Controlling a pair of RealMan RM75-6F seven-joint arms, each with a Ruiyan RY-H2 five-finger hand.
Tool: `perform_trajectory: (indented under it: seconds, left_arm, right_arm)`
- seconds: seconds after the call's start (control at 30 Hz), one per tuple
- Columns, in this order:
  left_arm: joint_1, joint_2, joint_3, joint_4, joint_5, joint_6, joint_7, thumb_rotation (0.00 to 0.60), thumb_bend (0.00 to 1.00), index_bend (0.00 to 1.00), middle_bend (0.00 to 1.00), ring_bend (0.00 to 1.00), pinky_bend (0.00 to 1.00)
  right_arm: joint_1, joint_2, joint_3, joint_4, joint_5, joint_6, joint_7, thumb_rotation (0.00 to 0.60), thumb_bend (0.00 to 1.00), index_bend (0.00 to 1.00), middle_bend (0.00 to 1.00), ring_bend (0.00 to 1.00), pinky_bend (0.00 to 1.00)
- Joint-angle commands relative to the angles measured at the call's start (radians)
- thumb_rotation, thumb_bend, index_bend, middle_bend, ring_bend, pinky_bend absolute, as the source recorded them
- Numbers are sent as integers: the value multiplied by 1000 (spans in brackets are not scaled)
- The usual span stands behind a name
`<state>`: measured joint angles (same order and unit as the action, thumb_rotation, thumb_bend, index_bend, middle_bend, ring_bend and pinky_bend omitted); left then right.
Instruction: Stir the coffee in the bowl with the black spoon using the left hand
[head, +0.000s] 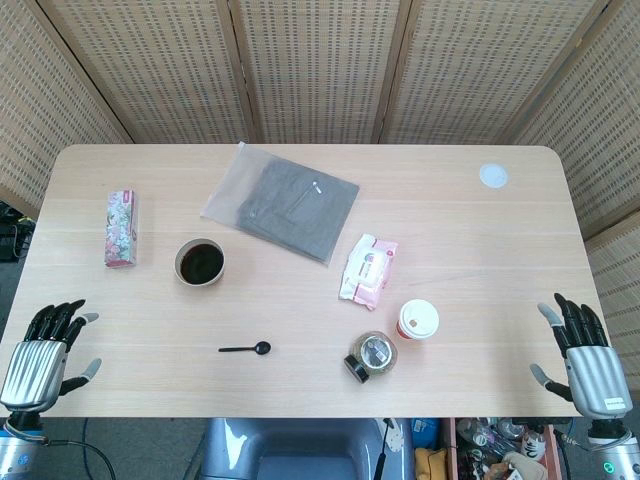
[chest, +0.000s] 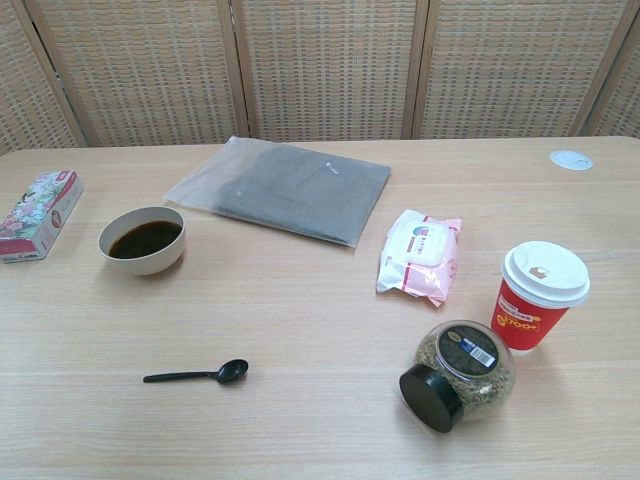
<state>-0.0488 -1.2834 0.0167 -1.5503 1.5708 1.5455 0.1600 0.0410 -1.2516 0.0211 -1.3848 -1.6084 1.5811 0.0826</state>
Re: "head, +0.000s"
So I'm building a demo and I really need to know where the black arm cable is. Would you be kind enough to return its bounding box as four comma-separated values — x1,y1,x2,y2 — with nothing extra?
43,435,120,480

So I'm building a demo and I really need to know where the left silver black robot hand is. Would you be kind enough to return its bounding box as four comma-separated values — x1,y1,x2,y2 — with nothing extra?
0,298,103,414

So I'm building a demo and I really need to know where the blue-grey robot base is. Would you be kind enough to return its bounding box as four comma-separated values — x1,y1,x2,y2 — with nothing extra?
197,417,416,480

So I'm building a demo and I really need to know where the round glass jar black lid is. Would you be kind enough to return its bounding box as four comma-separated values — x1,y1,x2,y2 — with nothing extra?
342,330,400,385

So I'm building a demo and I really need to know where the white perforated bracket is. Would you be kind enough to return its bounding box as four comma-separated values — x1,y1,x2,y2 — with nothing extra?
383,418,407,455

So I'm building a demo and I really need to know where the red paper cup white lid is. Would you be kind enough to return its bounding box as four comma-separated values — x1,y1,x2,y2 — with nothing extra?
395,298,441,343

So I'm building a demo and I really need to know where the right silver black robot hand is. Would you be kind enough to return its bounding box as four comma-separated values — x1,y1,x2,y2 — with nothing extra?
529,292,632,419

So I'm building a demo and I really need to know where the red crate of clutter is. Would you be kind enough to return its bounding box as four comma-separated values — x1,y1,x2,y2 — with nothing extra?
442,417,569,480

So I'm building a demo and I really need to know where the black equipment pile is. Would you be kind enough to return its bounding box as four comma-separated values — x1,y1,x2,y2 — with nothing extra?
0,201,35,262

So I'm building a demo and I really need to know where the pink white wet wipes pack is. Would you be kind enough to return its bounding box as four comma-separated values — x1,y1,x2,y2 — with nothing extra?
338,232,400,312

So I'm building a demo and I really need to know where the woven bamboo folding screen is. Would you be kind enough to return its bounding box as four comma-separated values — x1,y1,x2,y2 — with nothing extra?
0,0,640,341

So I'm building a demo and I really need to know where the black plastic spoon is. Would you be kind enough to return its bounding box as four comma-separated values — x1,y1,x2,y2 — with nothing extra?
217,340,273,356

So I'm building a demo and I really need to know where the white round cable grommet cap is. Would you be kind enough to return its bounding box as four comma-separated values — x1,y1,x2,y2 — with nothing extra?
478,163,512,190

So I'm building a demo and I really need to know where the blue box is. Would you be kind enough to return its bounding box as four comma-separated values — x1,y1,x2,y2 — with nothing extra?
410,417,444,451

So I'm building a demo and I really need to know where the clear bag with grey garment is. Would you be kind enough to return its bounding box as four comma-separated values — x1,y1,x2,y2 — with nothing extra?
199,142,361,269

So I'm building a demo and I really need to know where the cup of black coffee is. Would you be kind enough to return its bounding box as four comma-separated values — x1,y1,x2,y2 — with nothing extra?
174,237,227,287

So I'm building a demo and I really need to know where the pink floral tissue box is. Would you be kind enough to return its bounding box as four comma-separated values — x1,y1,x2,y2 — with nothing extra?
103,188,141,270

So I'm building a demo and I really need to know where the yellow cloth bag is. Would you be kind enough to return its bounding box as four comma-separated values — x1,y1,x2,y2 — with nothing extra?
414,447,450,480

